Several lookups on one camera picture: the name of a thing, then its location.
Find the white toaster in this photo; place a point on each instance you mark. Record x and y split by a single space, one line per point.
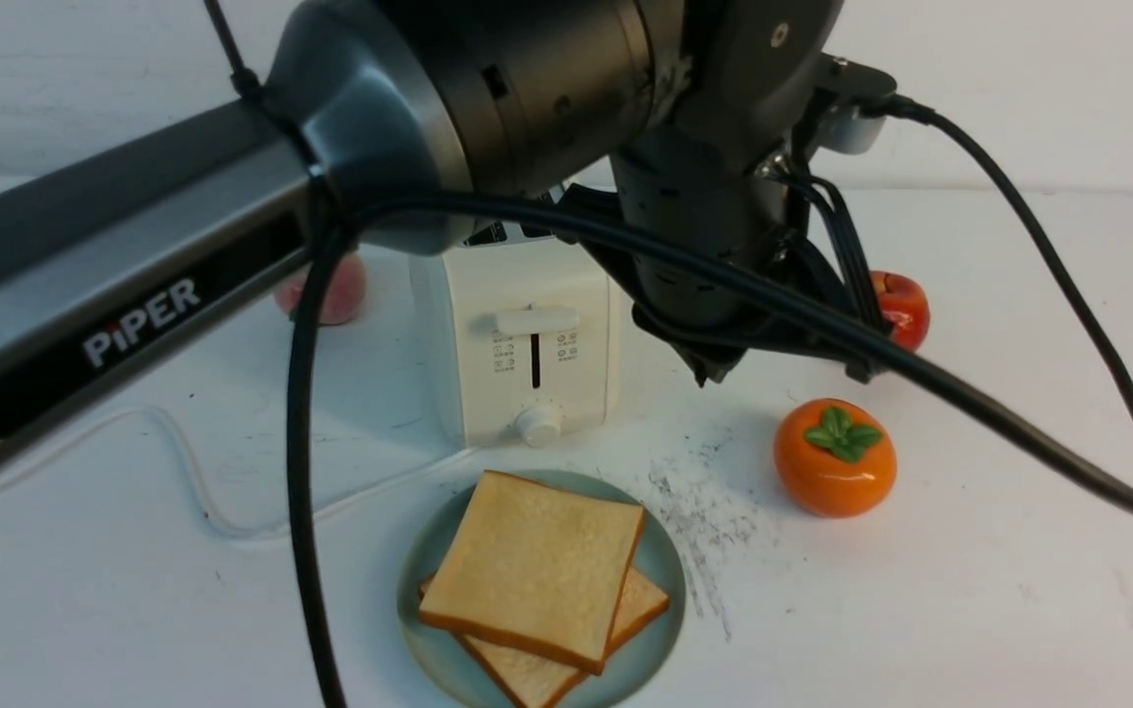
521 337

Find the light green plate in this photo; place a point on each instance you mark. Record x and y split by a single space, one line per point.
453 671

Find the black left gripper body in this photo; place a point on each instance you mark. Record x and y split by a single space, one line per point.
774 219

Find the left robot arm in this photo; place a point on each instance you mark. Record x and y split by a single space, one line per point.
636 125

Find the orange persimmon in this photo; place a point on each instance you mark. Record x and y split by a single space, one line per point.
834 459

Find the pink peach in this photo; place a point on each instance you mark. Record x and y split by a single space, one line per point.
345 296

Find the red apple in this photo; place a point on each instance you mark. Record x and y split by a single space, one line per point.
904 305

